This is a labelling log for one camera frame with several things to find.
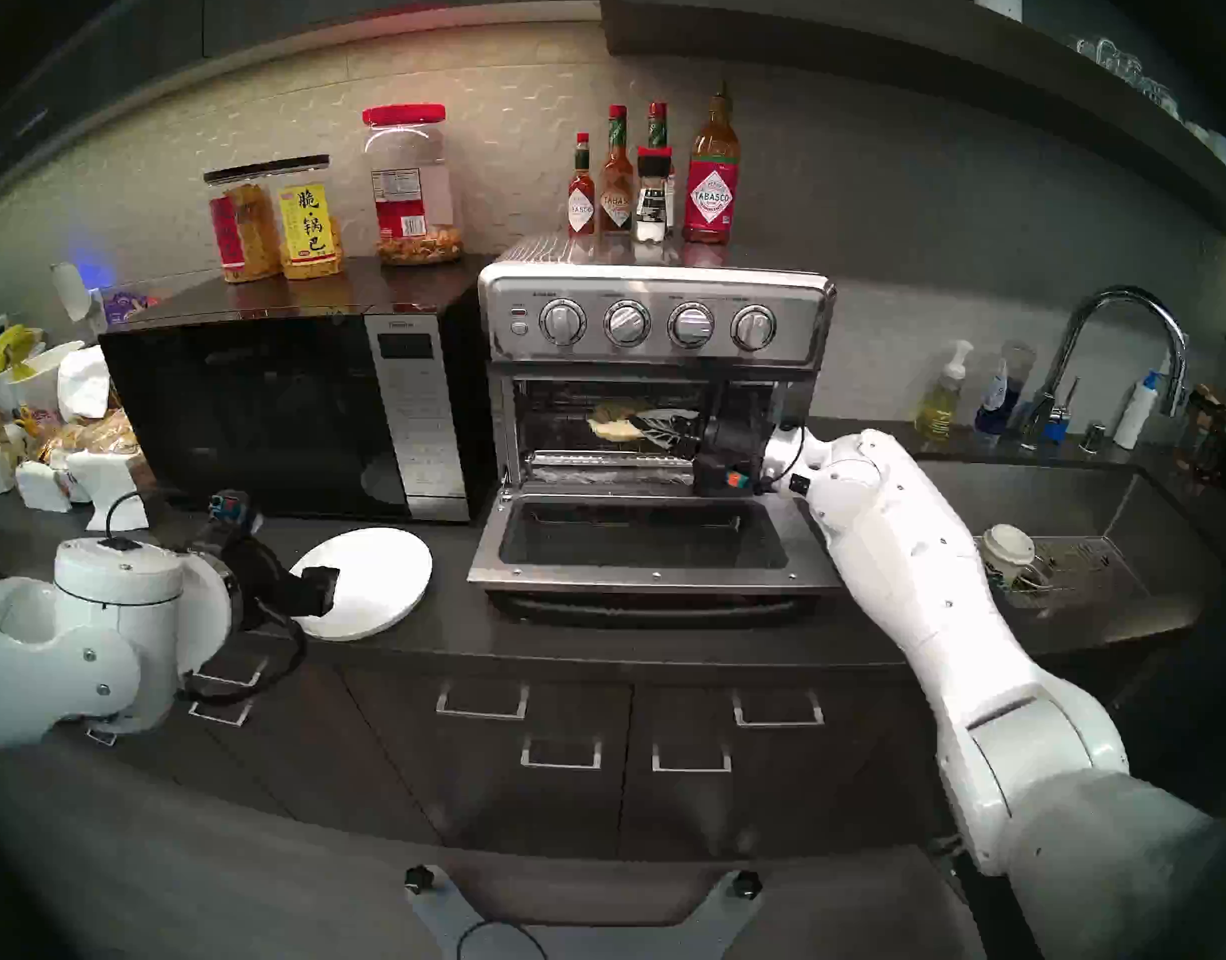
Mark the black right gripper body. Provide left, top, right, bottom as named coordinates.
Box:
left=671, top=416, right=776, bottom=498

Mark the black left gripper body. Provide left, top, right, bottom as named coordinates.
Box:
left=228, top=536, right=306, bottom=631

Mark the pale bagel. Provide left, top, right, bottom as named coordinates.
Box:
left=587, top=400, right=656, bottom=442

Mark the round white plate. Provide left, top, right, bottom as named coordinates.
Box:
left=291, top=527, right=434, bottom=641

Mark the glass toaster oven door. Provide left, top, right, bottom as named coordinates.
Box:
left=468, top=483, right=844, bottom=629

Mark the foil lined oven tray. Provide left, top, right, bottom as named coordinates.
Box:
left=518, top=451, right=709, bottom=489

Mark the stainless steel toaster oven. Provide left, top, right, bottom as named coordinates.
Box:
left=478, top=231, right=838, bottom=499

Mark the black microwave oven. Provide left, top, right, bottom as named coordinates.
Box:
left=100, top=256, right=496, bottom=524

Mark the yellow liquid soap dispenser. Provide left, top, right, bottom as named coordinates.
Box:
left=914, top=340, right=975, bottom=441

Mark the black cap salt grinder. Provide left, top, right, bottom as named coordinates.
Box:
left=636, top=147, right=672, bottom=245

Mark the large Tabasco sauce bottle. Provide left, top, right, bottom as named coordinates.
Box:
left=683, top=76, right=742, bottom=245

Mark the medium orange Tabasco bottle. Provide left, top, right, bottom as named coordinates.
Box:
left=599, top=106, right=636, bottom=237

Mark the small red Tabasco bottle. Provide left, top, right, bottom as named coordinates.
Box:
left=569, top=133, right=597, bottom=239

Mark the clear bag of bread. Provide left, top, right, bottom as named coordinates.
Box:
left=35, top=406, right=159, bottom=499

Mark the blue dish soap bottle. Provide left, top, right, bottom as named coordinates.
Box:
left=973, top=342, right=1037, bottom=439

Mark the crumpled white paper napkin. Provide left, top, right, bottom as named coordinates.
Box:
left=57, top=345, right=114, bottom=421

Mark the dark lower kitchen cabinet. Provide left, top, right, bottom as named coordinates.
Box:
left=0, top=608, right=974, bottom=864

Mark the purple snack bag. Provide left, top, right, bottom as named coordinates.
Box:
left=101, top=288, right=164, bottom=327

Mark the blue dish brush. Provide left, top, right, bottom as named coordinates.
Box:
left=1041, top=376, right=1082, bottom=444

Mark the large red lid jar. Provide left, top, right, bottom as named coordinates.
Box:
left=363, top=104, right=466, bottom=267

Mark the stainless steel sink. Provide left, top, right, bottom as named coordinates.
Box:
left=913, top=453, right=1226, bottom=629

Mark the yellow banana bunch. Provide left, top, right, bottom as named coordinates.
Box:
left=0, top=325, right=44, bottom=379

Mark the red label snack jar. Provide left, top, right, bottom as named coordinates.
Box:
left=204, top=164, right=284, bottom=285

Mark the yellow label snack jar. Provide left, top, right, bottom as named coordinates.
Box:
left=271, top=154, right=347, bottom=281

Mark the white bottle with blue cap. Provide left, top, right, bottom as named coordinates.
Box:
left=1114, top=371, right=1161, bottom=452

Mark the chrome gooseneck faucet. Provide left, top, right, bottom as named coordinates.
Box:
left=1018, top=286, right=1191, bottom=452

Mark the brown glass bottle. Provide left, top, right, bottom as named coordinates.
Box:
left=1178, top=386, right=1224, bottom=474

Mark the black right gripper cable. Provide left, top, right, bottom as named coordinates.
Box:
left=763, top=423, right=812, bottom=496

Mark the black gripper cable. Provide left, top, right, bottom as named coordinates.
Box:
left=106, top=488, right=311, bottom=709
left=763, top=423, right=812, bottom=496

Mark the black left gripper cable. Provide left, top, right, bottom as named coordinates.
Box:
left=106, top=488, right=311, bottom=709

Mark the wire oven rack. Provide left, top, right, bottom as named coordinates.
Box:
left=513, top=378, right=774, bottom=456

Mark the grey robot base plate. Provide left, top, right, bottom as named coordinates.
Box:
left=405, top=865, right=764, bottom=960

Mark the black cable loop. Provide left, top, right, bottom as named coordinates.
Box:
left=458, top=920, right=551, bottom=960

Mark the wire sink grid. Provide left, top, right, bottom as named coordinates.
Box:
left=1013, top=535, right=1144, bottom=609

